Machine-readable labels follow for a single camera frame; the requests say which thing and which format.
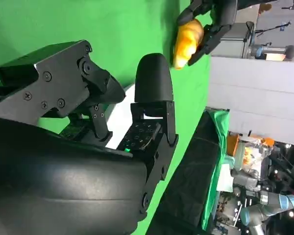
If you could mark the green table cloth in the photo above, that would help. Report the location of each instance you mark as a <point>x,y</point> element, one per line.
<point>137,24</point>

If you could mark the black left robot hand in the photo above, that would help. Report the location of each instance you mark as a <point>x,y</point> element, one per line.
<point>225,12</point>

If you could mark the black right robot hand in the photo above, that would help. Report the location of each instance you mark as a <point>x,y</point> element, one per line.
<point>63,183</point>

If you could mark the white partition wall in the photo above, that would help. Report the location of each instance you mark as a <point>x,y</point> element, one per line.
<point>254,93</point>

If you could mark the black backdrop cloth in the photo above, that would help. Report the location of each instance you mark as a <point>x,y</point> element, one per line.
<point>186,171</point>

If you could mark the lilac plate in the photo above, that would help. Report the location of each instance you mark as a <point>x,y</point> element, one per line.
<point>121,115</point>

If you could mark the orange and white bread roll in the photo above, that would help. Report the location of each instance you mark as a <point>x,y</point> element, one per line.
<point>187,41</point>

